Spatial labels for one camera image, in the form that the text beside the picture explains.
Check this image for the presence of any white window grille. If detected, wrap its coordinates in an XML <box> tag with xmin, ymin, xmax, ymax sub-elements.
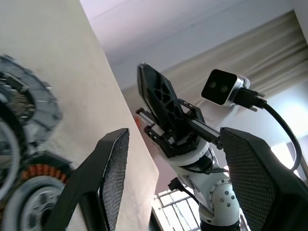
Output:
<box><xmin>153</xmin><ymin>189</ymin><xmax>201</xmax><ymax>231</ymax></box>

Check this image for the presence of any grey round motor disc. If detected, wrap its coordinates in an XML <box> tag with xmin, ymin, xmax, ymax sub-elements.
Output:
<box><xmin>0</xmin><ymin>54</ymin><xmax>64</xmax><ymax>147</ymax></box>

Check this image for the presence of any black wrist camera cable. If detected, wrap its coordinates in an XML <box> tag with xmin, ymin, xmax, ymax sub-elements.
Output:
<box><xmin>234</xmin><ymin>87</ymin><xmax>303</xmax><ymax>173</ymax></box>

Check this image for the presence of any beige curtain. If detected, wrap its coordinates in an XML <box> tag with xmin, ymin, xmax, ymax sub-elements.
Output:
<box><xmin>163</xmin><ymin>9</ymin><xmax>308</xmax><ymax>103</ymax></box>

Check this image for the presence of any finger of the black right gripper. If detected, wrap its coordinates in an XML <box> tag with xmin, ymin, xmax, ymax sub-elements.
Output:
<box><xmin>137</xmin><ymin>63</ymin><xmax>151</xmax><ymax>109</ymax></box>
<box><xmin>141</xmin><ymin>64</ymin><xmax>186</xmax><ymax>133</ymax></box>

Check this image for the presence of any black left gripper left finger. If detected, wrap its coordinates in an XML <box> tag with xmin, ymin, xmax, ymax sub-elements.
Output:
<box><xmin>45</xmin><ymin>127</ymin><xmax>130</xmax><ymax>231</ymax></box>

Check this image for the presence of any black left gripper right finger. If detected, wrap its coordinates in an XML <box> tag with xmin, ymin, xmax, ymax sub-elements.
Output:
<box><xmin>219</xmin><ymin>127</ymin><xmax>308</xmax><ymax>231</ymax></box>

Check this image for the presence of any grey spoked rotor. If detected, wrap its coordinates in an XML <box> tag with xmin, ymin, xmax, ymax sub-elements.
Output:
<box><xmin>4</xmin><ymin>175</ymin><xmax>73</xmax><ymax>231</ymax></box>

